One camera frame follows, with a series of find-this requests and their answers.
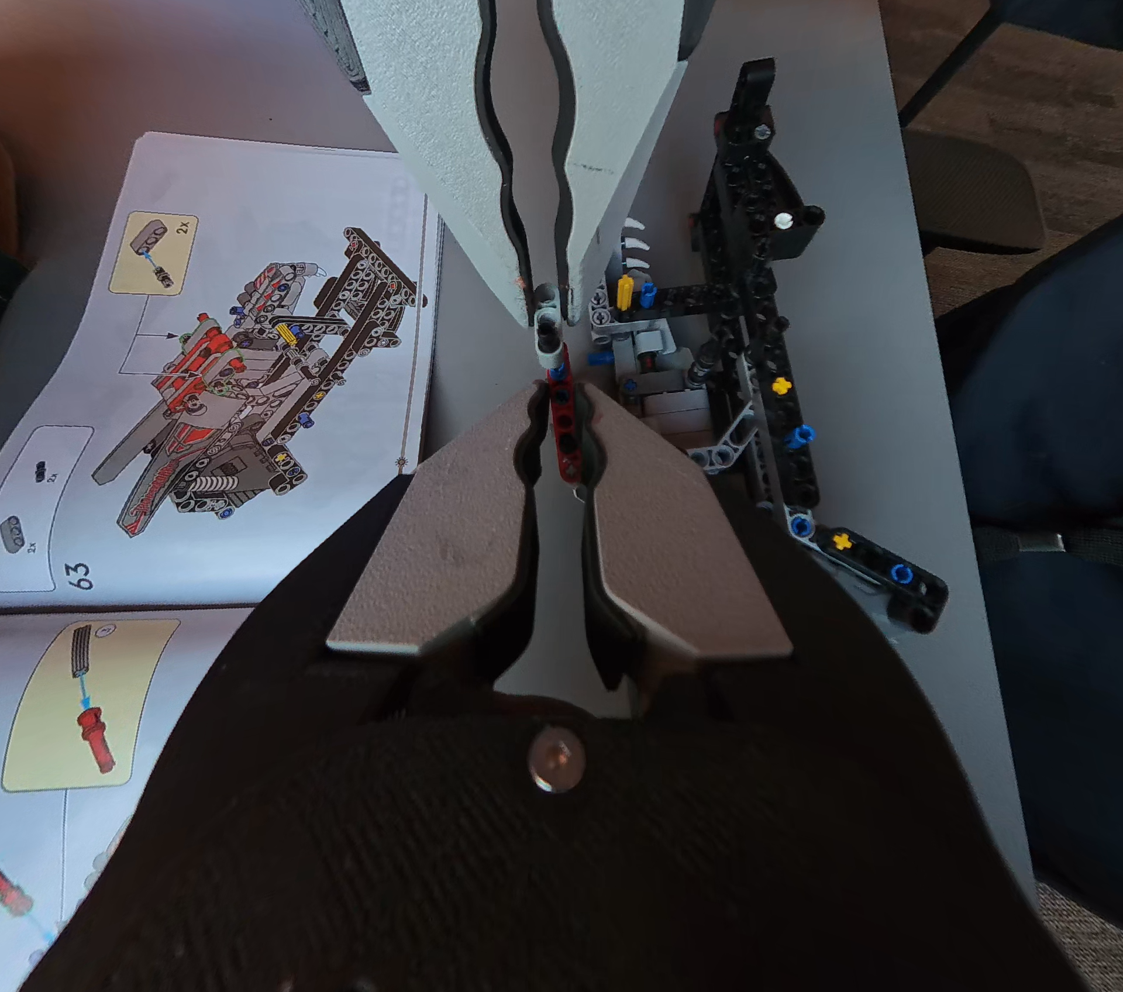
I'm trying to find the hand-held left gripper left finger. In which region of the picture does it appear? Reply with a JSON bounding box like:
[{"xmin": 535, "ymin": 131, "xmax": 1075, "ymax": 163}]
[{"xmin": 325, "ymin": 380, "xmax": 547, "ymax": 690}]

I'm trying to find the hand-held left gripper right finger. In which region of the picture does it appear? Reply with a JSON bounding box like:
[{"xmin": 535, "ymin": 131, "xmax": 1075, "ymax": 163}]
[{"xmin": 579, "ymin": 382, "xmax": 797, "ymax": 714}]

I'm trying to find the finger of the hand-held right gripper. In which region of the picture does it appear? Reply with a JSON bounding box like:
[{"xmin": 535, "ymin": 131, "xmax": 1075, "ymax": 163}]
[
  {"xmin": 294, "ymin": 0, "xmax": 540, "ymax": 328},
  {"xmin": 529, "ymin": 0, "xmax": 703, "ymax": 326}
]

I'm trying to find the light grey two-hole lego beam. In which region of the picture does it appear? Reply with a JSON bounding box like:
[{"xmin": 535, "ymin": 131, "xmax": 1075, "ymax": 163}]
[{"xmin": 533, "ymin": 281, "xmax": 567, "ymax": 361}]

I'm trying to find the lego truck chassis model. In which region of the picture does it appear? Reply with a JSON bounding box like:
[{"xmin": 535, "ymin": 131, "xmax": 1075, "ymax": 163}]
[{"xmin": 544, "ymin": 57, "xmax": 950, "ymax": 635}]

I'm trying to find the lego instruction booklet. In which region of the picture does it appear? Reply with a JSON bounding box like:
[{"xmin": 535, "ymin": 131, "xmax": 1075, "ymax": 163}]
[{"xmin": 0, "ymin": 130, "xmax": 446, "ymax": 992}]

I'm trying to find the dark mesh office chair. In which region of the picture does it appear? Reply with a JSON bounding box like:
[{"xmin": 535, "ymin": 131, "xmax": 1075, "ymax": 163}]
[{"xmin": 895, "ymin": 1, "xmax": 1047, "ymax": 256}]

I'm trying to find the black strap with metal buckle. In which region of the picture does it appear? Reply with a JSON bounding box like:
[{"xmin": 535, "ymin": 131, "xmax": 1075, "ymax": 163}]
[{"xmin": 972, "ymin": 525, "xmax": 1123, "ymax": 567}]

